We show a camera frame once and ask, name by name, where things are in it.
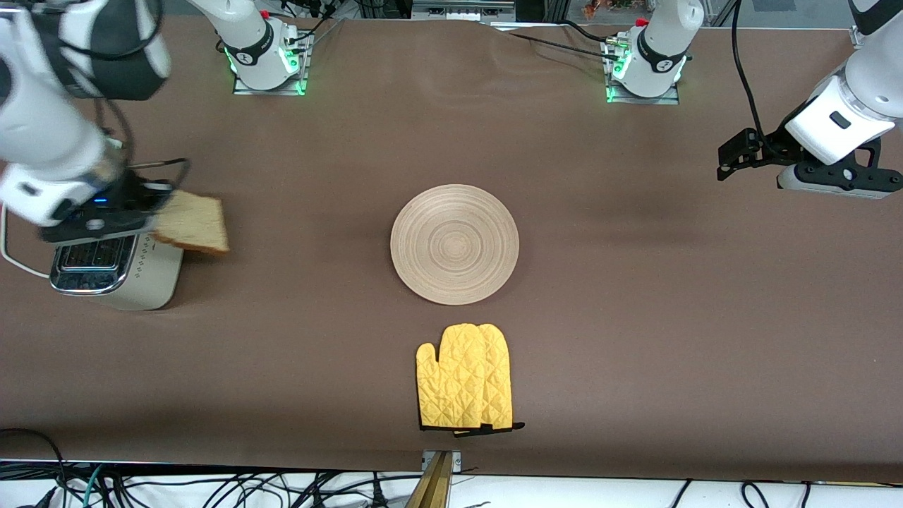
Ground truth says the grey metal box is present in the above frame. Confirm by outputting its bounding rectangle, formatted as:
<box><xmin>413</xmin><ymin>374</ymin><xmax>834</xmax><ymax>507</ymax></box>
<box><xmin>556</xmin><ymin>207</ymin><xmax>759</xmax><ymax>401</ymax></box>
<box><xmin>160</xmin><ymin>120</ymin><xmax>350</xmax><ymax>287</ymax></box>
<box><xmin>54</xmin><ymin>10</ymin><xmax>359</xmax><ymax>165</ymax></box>
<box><xmin>411</xmin><ymin>0</ymin><xmax>516</xmax><ymax>21</ymax></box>

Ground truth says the round wooden plate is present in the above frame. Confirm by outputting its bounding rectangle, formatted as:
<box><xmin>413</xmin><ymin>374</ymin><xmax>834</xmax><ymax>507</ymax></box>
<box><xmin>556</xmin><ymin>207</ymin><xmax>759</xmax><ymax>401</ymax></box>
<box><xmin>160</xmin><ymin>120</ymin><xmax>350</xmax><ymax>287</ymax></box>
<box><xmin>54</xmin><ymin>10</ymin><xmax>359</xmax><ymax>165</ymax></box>
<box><xmin>391</xmin><ymin>184</ymin><xmax>520</xmax><ymax>306</ymax></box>

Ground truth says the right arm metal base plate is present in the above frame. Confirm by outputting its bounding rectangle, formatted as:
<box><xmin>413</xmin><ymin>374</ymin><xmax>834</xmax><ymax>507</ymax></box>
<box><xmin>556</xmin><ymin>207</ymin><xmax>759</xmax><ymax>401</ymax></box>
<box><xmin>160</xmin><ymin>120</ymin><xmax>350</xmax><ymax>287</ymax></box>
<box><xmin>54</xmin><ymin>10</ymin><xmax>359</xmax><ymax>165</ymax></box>
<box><xmin>233</xmin><ymin>28</ymin><xmax>312</xmax><ymax>97</ymax></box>

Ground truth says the brown table cover sheet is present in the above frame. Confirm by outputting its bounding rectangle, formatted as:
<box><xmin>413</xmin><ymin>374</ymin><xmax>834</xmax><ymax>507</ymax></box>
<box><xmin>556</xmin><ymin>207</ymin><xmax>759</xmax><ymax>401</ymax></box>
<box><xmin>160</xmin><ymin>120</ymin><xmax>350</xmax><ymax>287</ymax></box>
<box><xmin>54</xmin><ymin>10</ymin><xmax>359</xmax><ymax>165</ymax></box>
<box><xmin>0</xmin><ymin>11</ymin><xmax>903</xmax><ymax>485</ymax></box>

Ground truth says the brass coloured bar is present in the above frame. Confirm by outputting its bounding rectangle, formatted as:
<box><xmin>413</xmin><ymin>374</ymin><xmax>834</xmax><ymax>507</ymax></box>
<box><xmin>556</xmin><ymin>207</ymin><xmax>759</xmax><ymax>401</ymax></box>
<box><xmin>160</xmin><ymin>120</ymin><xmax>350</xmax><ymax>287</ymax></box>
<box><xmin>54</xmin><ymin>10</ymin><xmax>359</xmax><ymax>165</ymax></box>
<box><xmin>404</xmin><ymin>452</ymin><xmax>454</xmax><ymax>508</ymax></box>

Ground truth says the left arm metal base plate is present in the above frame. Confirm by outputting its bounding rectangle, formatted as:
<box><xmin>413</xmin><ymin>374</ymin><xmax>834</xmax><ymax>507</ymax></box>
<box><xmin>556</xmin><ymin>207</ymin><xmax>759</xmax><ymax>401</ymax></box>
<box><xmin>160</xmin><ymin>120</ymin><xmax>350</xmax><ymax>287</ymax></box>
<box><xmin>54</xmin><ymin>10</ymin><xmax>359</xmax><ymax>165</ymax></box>
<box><xmin>605</xmin><ymin>39</ymin><xmax>682</xmax><ymax>105</ymax></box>

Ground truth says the cream and chrome toaster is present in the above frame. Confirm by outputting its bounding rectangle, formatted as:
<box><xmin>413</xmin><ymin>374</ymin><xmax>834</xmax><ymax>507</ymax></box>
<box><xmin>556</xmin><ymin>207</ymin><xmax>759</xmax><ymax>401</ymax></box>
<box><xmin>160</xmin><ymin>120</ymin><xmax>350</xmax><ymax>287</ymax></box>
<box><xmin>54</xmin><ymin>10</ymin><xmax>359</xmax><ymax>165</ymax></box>
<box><xmin>49</xmin><ymin>233</ymin><xmax>186</xmax><ymax>312</ymax></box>

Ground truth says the white toaster power cable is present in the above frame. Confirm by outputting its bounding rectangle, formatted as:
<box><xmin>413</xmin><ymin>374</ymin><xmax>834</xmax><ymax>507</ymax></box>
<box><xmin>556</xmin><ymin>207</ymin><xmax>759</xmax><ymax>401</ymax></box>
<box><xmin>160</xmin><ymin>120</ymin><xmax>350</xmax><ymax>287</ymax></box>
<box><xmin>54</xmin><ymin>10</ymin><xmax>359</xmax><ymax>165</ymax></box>
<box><xmin>0</xmin><ymin>203</ymin><xmax>51</xmax><ymax>278</ymax></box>

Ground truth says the black cable to arm base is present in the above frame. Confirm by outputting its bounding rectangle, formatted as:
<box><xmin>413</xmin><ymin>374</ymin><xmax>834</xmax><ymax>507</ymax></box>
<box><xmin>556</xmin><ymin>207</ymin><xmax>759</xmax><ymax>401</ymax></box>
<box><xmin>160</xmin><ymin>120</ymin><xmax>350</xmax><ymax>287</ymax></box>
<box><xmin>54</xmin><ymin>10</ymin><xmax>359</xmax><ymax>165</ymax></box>
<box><xmin>504</xmin><ymin>30</ymin><xmax>623</xmax><ymax>59</ymax></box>

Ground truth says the yellow quilted oven mitt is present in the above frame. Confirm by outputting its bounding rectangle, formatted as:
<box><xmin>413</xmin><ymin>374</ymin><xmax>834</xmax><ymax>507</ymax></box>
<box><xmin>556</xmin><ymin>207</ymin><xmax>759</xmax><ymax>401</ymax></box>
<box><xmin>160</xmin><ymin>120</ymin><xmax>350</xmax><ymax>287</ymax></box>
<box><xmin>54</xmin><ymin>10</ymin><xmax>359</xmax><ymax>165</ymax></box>
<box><xmin>478</xmin><ymin>324</ymin><xmax>526</xmax><ymax>438</ymax></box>
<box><xmin>416</xmin><ymin>324</ymin><xmax>496</xmax><ymax>431</ymax></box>

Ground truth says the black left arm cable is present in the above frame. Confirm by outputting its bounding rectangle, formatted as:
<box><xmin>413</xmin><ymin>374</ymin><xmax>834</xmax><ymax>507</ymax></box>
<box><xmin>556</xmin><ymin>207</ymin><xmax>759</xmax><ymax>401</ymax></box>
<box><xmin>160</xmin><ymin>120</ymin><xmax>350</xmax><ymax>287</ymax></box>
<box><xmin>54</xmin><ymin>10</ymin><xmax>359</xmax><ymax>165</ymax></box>
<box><xmin>731</xmin><ymin>0</ymin><xmax>771</xmax><ymax>139</ymax></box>

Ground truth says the slice of brown bread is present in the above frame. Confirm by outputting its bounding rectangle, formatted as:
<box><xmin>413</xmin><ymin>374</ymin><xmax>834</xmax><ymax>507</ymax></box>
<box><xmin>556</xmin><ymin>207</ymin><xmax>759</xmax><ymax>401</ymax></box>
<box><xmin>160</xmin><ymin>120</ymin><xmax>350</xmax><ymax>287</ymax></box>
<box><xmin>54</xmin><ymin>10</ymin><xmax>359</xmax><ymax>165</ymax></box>
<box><xmin>150</xmin><ymin>190</ymin><xmax>231</xmax><ymax>255</ymax></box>

